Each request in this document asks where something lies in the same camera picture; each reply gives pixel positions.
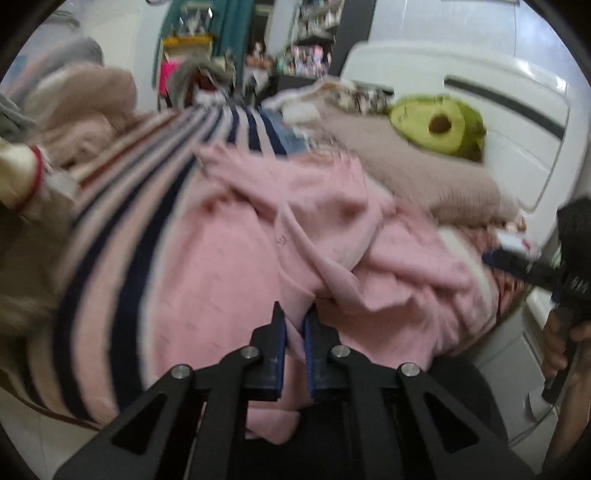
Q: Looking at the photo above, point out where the green avocado plush toy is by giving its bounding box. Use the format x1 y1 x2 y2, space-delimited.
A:
388 95 488 158

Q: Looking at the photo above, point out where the person's right hand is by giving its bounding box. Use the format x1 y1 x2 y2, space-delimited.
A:
541 307 591 384

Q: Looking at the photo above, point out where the cream plush toy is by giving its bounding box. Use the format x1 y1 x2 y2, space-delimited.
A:
0 141 49 213

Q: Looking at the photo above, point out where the striped blanket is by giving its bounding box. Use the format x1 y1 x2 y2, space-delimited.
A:
18 104 296 423

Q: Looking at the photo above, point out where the taupe fuzzy garment pile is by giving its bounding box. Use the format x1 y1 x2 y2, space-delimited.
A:
14 39 139 167

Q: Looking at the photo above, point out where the person's right forearm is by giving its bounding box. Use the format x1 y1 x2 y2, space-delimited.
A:
542 344 591 480

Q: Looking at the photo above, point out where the beige knitted blanket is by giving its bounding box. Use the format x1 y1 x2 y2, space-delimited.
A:
305 80 520 227

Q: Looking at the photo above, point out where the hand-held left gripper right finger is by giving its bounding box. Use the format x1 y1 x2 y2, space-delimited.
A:
302 313 539 480

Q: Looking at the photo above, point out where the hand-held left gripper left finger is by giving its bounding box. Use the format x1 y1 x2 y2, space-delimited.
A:
52 301 288 480

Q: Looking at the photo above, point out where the pink garment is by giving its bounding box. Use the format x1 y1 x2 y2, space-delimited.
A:
143 141 502 444

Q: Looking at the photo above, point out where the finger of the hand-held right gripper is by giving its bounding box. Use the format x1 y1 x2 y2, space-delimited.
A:
482 247 566 294

